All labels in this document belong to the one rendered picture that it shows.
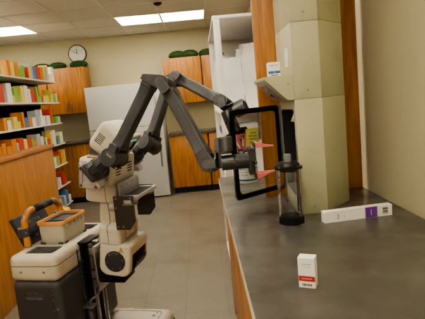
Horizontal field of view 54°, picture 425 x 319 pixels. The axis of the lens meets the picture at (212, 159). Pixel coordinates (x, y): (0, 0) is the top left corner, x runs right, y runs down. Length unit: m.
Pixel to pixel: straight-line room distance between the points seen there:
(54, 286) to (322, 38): 1.58
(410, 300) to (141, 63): 6.59
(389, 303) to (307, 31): 1.07
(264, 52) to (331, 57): 0.38
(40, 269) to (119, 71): 5.56
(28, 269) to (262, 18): 1.59
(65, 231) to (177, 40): 5.48
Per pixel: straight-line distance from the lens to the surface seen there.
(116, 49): 7.42
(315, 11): 1.78
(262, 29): 2.10
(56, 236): 2.23
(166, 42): 7.33
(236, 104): 1.95
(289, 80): 1.72
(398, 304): 1.10
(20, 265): 2.18
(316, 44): 1.76
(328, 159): 1.80
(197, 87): 2.14
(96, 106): 6.75
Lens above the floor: 1.44
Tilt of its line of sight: 8 degrees down
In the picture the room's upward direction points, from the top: 5 degrees counter-clockwise
